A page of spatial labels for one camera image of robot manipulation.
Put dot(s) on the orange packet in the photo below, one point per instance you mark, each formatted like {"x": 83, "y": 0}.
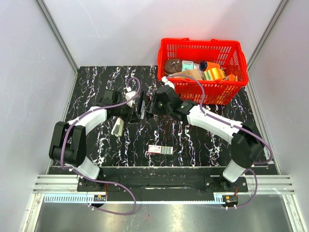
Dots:
{"x": 231, "y": 77}

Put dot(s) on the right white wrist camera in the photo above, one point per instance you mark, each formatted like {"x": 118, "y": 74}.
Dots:
{"x": 166, "y": 82}

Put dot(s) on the orange bottle blue cap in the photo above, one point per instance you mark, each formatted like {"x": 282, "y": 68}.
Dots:
{"x": 205, "y": 65}

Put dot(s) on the red white staples box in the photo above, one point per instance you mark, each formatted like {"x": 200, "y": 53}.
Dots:
{"x": 158, "y": 149}

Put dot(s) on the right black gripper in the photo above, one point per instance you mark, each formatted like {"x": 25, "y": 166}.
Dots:
{"x": 156, "y": 99}

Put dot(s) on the black marble pattern mat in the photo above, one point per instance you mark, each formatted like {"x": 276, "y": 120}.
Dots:
{"x": 192, "y": 146}

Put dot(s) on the beige stapler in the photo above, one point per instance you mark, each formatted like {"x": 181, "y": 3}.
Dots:
{"x": 118, "y": 128}

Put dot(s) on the brown round bun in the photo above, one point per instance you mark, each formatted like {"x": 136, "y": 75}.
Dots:
{"x": 173, "y": 65}

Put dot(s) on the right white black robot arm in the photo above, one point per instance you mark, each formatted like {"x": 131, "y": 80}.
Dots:
{"x": 244, "y": 138}

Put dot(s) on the yellow green striped box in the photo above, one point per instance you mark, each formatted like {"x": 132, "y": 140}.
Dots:
{"x": 214, "y": 74}

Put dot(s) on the brown cardboard box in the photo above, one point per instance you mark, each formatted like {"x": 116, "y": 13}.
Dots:
{"x": 194, "y": 73}

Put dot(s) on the red plastic basket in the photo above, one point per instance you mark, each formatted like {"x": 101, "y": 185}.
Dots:
{"x": 227, "y": 53}

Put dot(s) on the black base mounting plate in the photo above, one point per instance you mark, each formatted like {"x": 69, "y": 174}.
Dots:
{"x": 163, "y": 184}

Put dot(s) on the teal white small box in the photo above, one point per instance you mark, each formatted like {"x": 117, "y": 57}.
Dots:
{"x": 187, "y": 65}

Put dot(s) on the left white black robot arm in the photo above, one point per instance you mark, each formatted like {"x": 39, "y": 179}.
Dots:
{"x": 68, "y": 144}

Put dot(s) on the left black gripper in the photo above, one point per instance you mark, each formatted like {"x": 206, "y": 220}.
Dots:
{"x": 128, "y": 107}

